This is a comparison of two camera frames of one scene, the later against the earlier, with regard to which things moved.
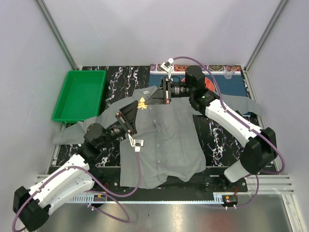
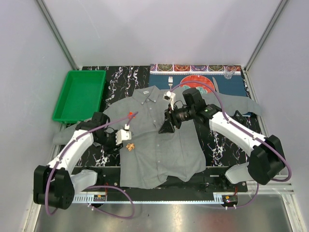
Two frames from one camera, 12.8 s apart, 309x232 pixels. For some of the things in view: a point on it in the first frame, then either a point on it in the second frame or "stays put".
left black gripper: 129,112 -> 113,148
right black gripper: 160,97 -> 170,115
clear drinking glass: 229,71 stays put
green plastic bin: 80,96 stays put
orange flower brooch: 141,104 -> 130,146
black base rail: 107,180 stays put
